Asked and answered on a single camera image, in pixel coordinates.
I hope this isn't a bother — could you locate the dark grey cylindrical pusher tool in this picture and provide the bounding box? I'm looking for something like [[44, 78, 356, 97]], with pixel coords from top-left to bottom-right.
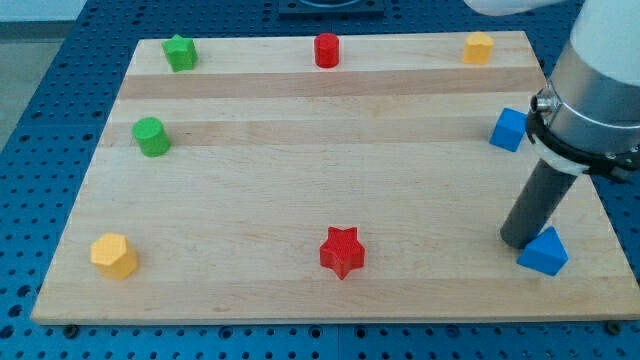
[[499, 160, 577, 249]]

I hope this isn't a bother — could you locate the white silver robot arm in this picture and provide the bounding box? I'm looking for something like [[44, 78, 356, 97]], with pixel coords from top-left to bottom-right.
[[499, 0, 639, 249]]

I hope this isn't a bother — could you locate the blue triangle block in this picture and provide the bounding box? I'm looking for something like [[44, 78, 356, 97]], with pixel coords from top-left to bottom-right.
[[516, 226, 569, 276]]

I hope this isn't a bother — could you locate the blue cube block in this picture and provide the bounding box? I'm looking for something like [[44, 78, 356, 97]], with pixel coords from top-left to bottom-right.
[[489, 108, 527, 152]]

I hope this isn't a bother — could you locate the yellow heart block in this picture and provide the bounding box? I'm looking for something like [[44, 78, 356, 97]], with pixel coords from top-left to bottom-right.
[[461, 32, 495, 65]]

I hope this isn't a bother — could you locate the light wooden board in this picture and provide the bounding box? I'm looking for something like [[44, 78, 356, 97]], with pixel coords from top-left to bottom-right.
[[32, 31, 639, 325]]

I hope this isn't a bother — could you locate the red star block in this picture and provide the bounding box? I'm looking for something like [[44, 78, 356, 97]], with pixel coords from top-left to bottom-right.
[[319, 227, 366, 280]]

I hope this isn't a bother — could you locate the red cylinder block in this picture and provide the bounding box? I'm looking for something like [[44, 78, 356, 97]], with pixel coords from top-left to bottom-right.
[[314, 33, 340, 68]]

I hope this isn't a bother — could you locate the green star block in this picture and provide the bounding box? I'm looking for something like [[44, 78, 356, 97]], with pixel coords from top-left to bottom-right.
[[162, 34, 198, 72]]

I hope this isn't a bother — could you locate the green cylinder block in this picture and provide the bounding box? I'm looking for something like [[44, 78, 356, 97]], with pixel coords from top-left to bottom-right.
[[132, 117, 171, 157]]

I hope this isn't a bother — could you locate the yellow hexagon block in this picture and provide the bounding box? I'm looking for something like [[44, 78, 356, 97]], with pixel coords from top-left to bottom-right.
[[90, 233, 139, 280]]

